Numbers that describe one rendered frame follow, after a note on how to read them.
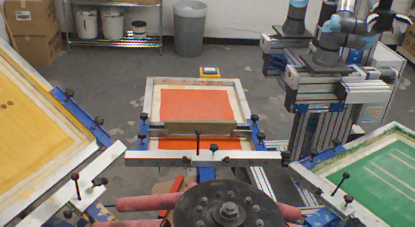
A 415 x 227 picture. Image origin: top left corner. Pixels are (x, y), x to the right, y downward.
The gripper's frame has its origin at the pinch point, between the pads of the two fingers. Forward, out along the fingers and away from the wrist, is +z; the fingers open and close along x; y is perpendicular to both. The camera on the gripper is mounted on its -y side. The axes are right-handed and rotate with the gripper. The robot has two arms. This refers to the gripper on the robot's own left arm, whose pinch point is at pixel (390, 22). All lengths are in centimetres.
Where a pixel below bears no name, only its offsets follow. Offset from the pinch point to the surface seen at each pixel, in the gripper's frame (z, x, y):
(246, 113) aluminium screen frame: -31, 59, 61
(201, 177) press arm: 33, 66, 55
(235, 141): -8, 61, 65
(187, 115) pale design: -23, 90, 61
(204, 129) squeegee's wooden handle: -4, 75, 56
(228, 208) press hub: 76, 46, 27
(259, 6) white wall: -388, 99, 96
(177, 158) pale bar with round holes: 24, 80, 53
